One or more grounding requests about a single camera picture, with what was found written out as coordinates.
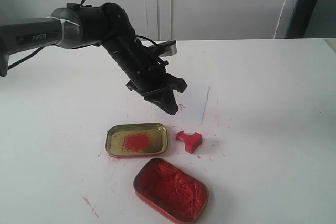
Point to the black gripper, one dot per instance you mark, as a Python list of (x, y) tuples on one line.
[(151, 84)]

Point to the white paper sheet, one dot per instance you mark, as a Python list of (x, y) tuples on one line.
[(191, 104)]

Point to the red ink pad tin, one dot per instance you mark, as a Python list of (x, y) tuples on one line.
[(170, 191)]

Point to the red plastic stamp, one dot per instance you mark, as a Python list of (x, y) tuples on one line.
[(191, 142)]

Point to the dark door frame post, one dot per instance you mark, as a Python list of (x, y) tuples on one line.
[(300, 19)]

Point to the gold tin lid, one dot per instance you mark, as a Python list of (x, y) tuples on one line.
[(136, 140)]

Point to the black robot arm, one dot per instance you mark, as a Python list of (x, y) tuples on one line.
[(75, 27)]

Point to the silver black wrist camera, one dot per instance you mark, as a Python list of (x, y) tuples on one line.
[(164, 49)]

